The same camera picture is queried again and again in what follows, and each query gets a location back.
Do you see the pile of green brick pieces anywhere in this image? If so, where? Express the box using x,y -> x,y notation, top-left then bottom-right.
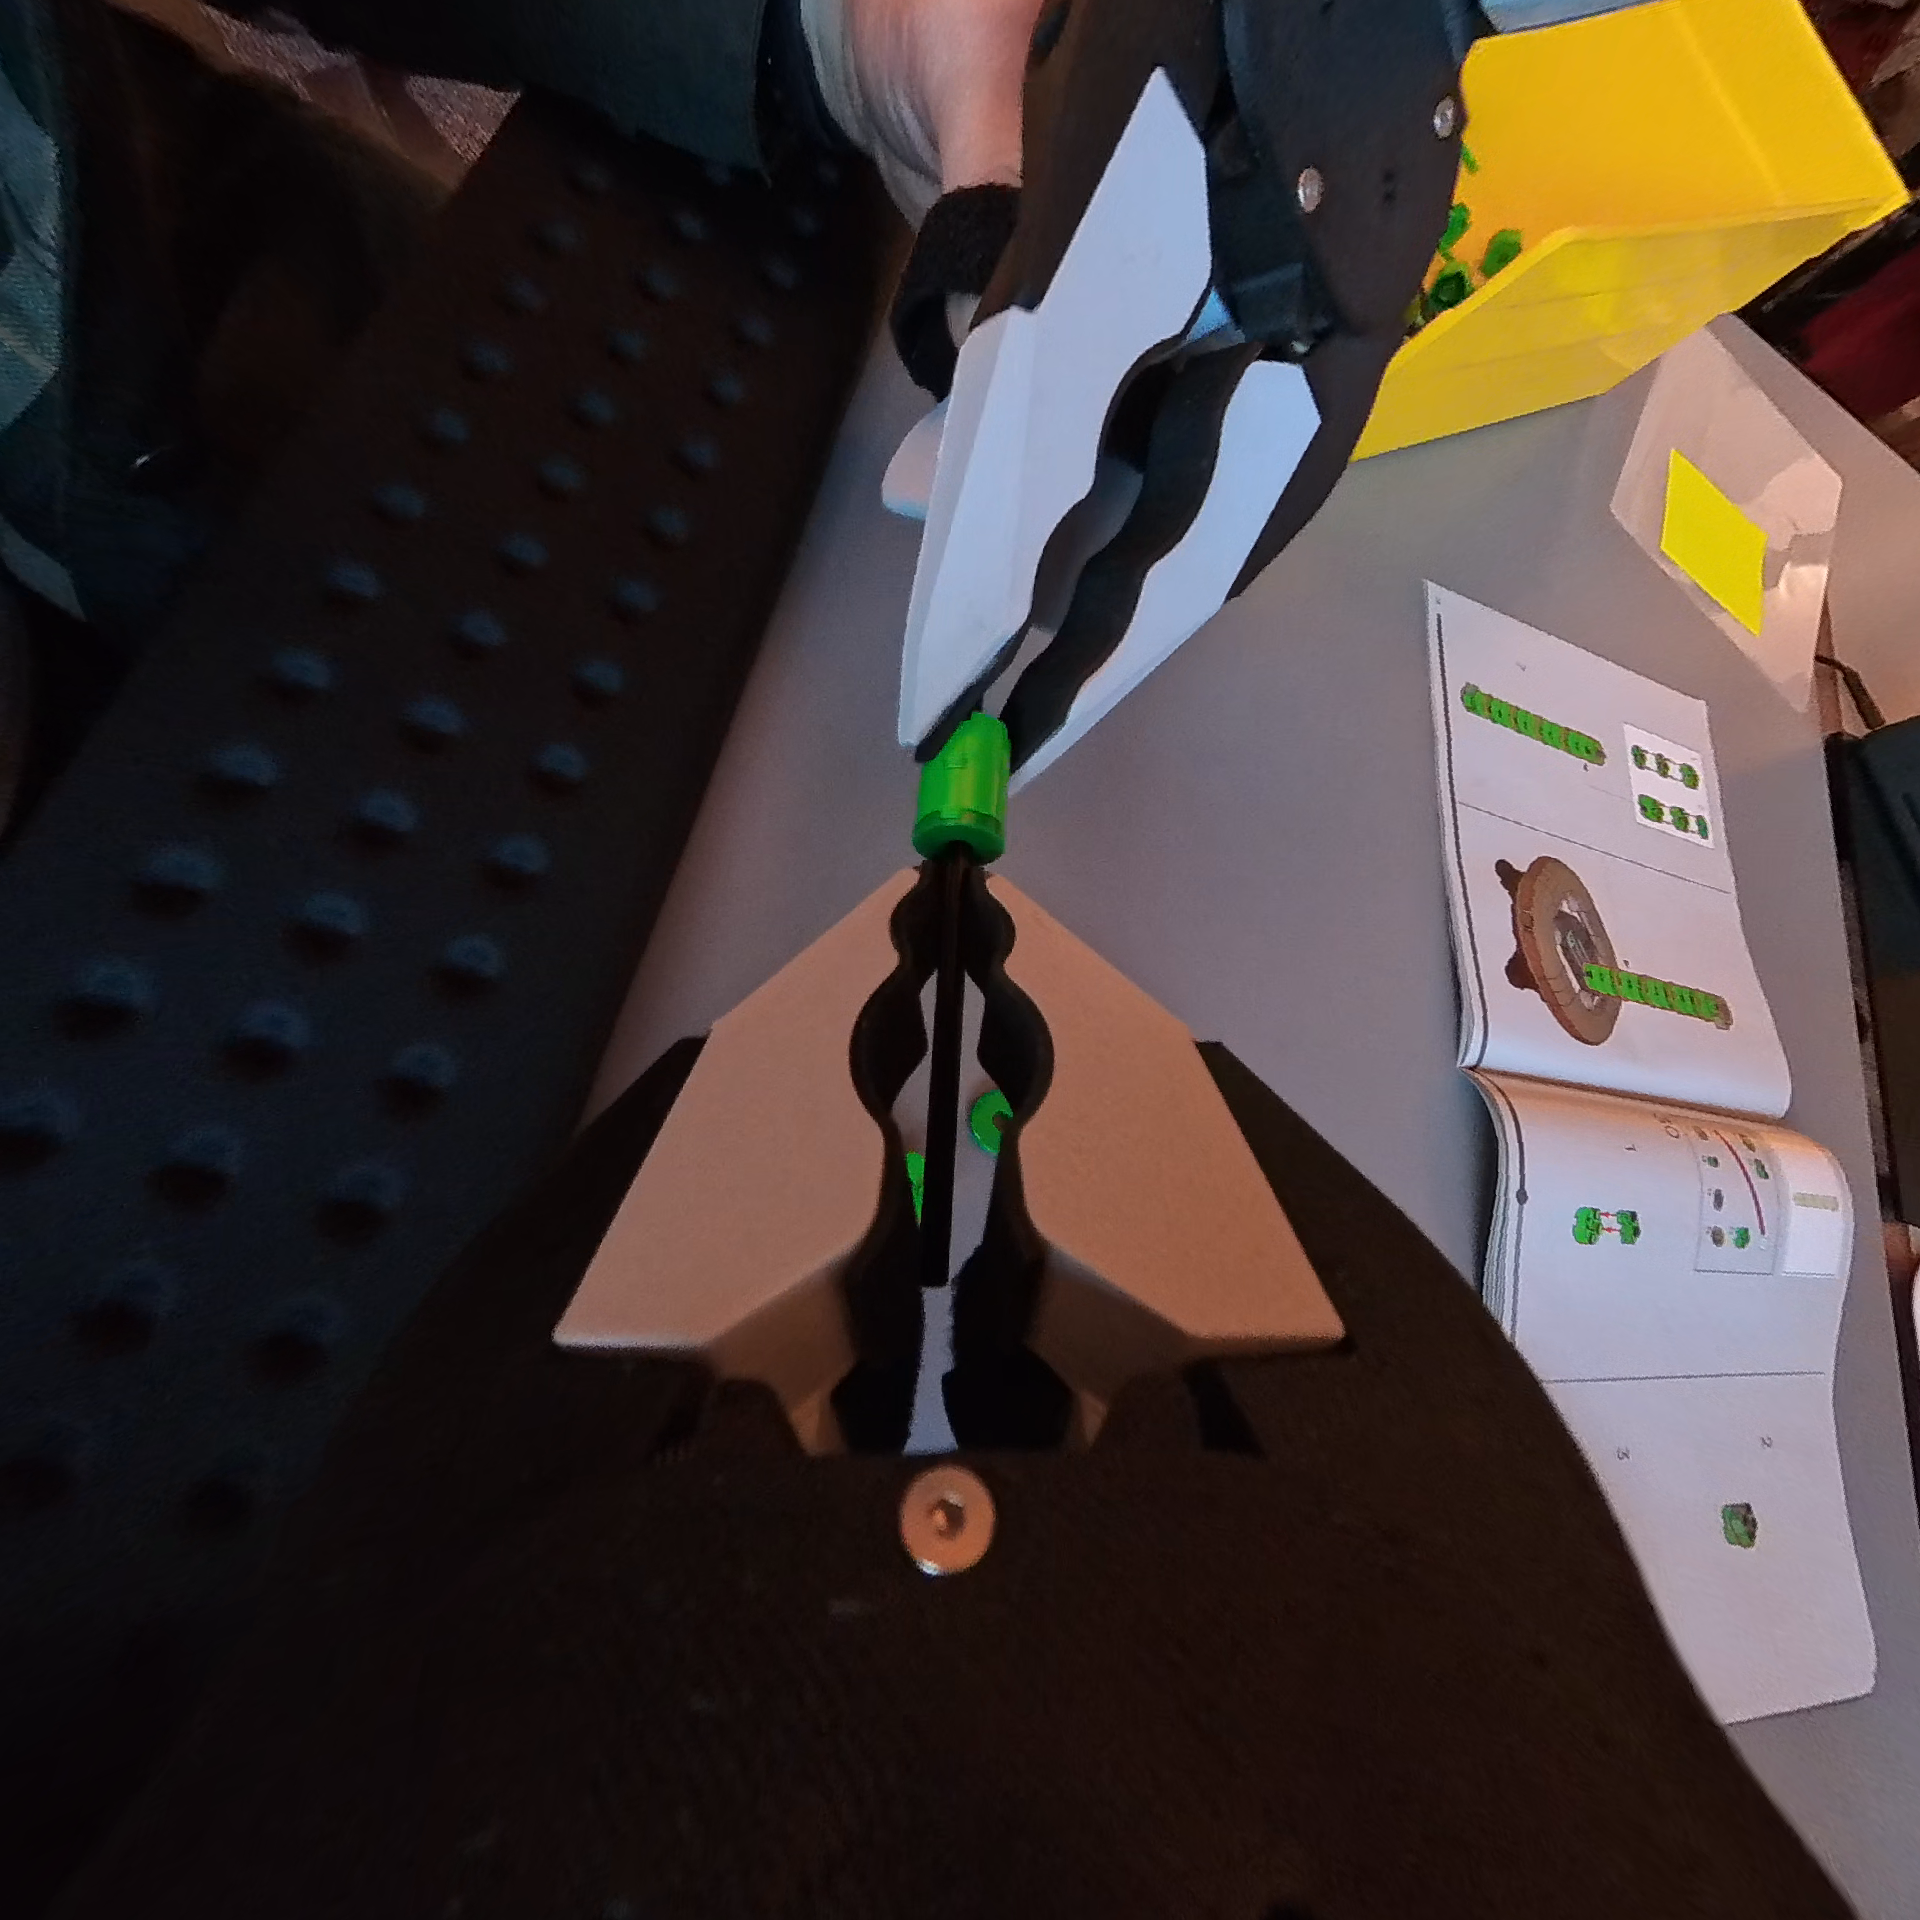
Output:
1400,141 -> 1525,325

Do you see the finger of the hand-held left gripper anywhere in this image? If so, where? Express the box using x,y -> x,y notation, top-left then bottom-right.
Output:
1005,358 -> 1326,798
896,66 -> 1215,748

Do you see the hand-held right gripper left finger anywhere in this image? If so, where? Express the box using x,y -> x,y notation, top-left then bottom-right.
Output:
556,866 -> 961,1454

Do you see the yellow plastic bin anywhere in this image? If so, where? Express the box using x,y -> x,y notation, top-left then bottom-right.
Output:
1350,0 -> 1907,460

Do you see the person's dark jacket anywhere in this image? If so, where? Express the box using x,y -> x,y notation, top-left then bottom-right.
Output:
0,0 -> 152,616

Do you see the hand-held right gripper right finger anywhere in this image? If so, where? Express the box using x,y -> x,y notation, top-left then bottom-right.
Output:
960,870 -> 1345,1448

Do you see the person's left forearm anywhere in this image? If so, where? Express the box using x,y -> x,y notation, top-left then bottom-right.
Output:
344,0 -> 833,167

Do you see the person's left hand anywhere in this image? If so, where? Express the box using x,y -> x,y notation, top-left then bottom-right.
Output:
809,0 -> 1044,226

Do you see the open instruction booklet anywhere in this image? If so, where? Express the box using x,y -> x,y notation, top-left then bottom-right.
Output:
1423,582 -> 1881,1728

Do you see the grey desk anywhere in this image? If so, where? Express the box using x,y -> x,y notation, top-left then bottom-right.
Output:
576,305 -> 1920,1920

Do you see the yellow paper sheet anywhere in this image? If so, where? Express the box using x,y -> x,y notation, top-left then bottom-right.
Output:
1661,449 -> 1772,636

